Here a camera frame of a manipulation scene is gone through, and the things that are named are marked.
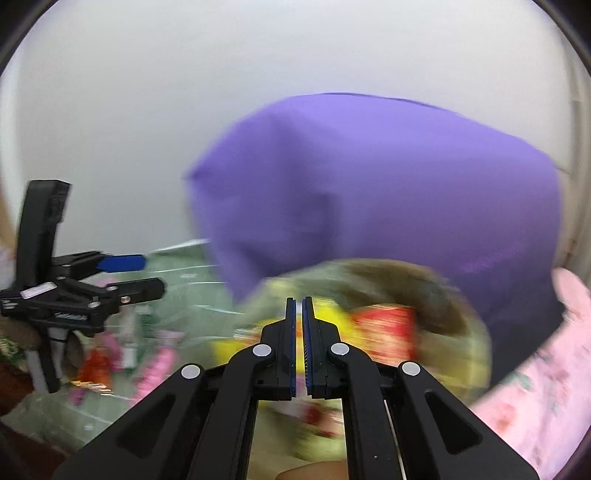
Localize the olive green trash bag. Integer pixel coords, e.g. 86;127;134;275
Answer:
234;257;493;462

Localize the person's hand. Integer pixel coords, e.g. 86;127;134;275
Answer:
552;268;590;323

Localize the white plastic bag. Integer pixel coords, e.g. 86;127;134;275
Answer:
0;246;15;290

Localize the pink cartoon snack wrapper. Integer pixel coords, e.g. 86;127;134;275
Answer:
130;346;177;406

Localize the green grid bed sheet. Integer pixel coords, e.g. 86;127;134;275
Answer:
0;239;297;480

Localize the red orange snack wrapper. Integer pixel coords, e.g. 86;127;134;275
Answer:
72;347;112;394

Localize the pink floral sleeve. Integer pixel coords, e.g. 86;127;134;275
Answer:
472;318;590;479

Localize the purple pillow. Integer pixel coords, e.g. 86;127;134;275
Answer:
187;94;562;329

